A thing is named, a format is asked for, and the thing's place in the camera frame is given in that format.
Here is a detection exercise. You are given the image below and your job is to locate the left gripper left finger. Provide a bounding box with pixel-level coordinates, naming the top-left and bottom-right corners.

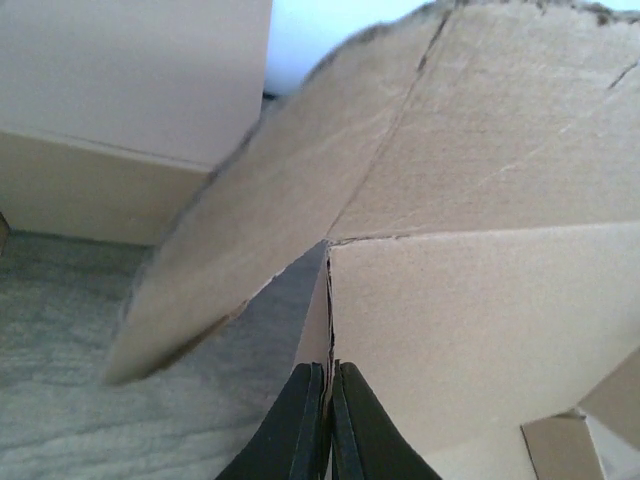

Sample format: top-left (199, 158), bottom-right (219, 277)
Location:
top-left (217, 363), bottom-right (325, 480)

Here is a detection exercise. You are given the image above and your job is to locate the large folded cardboard box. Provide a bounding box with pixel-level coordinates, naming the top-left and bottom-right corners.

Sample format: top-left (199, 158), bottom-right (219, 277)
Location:
top-left (1, 0), bottom-right (271, 244)

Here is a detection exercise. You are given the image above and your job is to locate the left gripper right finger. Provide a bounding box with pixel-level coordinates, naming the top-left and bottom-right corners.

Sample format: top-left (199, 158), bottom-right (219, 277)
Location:
top-left (331, 362), bottom-right (440, 480)

